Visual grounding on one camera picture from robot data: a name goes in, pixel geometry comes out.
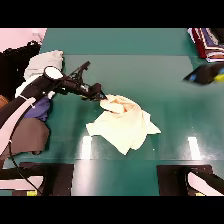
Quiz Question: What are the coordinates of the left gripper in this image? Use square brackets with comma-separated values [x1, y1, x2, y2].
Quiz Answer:
[86, 82, 109, 102]

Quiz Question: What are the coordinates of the cream T-shirt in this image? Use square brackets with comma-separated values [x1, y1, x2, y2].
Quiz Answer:
[85, 94, 162, 156]

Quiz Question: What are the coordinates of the light grey garment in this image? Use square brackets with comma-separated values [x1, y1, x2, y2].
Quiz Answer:
[23, 49, 65, 82]

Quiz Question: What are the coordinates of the purple garment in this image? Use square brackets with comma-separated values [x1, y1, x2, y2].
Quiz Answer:
[23, 96, 52, 123]

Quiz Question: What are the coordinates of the brown garment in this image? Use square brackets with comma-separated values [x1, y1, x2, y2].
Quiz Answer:
[0, 117, 51, 158]

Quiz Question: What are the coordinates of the black garment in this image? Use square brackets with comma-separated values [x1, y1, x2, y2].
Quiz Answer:
[0, 40, 43, 102]

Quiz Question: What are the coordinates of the red garment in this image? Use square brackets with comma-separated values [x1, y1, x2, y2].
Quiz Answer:
[190, 28, 224, 63]

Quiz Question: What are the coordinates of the dark blue garment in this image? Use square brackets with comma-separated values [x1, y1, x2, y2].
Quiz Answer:
[202, 28, 224, 48]

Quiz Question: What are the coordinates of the black cable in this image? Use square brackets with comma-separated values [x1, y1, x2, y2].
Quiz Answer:
[7, 138, 45, 197]

